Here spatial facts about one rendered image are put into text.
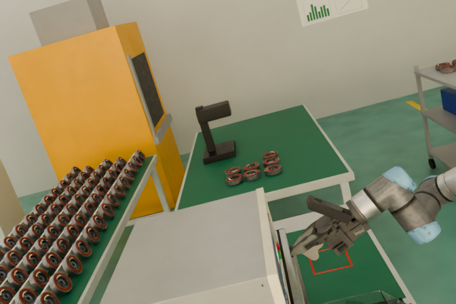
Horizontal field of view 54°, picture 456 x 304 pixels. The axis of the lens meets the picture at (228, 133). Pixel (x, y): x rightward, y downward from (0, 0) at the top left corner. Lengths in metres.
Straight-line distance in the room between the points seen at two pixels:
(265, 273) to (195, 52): 5.42
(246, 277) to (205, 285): 0.09
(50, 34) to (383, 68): 4.26
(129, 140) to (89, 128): 0.42
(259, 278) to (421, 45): 5.95
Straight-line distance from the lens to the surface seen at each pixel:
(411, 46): 6.66
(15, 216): 5.10
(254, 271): 0.96
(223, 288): 0.95
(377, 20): 6.48
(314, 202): 1.16
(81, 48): 4.58
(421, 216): 1.21
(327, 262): 1.95
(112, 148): 4.71
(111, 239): 2.78
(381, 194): 1.18
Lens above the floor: 1.84
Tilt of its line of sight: 15 degrees down
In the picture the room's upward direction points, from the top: 16 degrees counter-clockwise
